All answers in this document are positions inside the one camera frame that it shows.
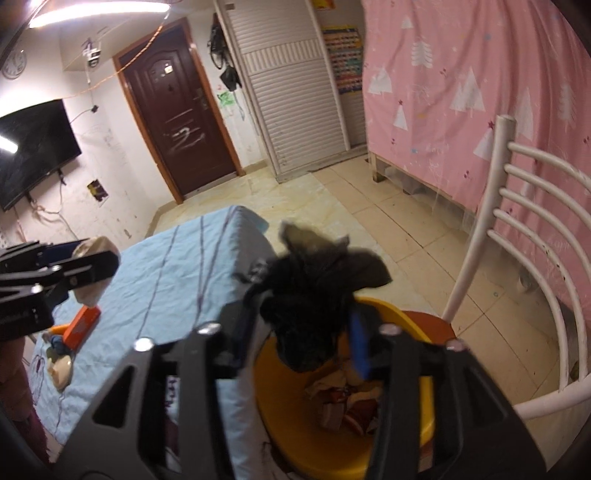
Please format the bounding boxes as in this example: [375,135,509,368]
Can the orange box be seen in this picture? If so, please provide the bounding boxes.
[64,306,102,352]

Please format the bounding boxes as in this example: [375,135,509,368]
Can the colourful chart poster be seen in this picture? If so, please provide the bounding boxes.
[322,25,364,96]

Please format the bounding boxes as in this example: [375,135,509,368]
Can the hanging black bags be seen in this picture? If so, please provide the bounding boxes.
[209,24,232,70]

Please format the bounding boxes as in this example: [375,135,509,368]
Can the black wall television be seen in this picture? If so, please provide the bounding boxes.
[0,98,83,212]

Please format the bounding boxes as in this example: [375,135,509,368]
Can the white security camera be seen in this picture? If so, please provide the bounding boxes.
[82,39,103,69]

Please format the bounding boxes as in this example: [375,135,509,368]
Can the yellow plastic basin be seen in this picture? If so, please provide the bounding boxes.
[252,295,437,478]

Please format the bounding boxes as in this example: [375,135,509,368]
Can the cream cloth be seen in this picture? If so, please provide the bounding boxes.
[46,355,75,393]

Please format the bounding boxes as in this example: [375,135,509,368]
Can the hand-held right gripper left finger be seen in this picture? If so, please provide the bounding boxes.
[54,300,264,480]

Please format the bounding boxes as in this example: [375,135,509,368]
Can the pink tree-print curtain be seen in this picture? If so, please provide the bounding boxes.
[360,0,591,324]

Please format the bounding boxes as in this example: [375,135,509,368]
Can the small black handbag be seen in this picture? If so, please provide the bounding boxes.
[219,66,242,92]

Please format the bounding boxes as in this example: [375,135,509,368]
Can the white louvered wardrobe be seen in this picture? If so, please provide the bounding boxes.
[215,0,370,183]

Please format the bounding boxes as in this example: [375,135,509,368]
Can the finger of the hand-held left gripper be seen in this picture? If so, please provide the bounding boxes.
[37,238,89,269]
[33,250,121,308]

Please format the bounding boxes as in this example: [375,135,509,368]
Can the white metal chair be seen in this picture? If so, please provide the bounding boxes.
[441,114,591,422]

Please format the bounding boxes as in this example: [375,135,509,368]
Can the ceiling light tube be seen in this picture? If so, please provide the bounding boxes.
[28,0,171,29]

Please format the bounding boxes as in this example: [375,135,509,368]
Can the red patterned cloth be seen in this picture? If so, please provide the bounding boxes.
[318,392,384,437]

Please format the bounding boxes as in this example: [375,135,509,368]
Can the wall clock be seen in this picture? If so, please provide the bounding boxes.
[1,47,27,80]

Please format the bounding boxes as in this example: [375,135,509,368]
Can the dark brown wooden door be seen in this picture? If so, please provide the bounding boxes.
[113,17,245,205]

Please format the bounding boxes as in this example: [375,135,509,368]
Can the red stool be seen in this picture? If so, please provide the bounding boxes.
[402,310,459,352]

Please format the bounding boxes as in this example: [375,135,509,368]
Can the light blue bedsheet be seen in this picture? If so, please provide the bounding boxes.
[25,205,271,480]

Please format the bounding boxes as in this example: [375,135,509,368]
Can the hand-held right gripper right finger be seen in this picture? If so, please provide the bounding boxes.
[348,308,549,480]

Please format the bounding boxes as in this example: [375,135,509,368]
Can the black fuzzy cloth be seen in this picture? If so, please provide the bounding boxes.
[233,220,393,374]

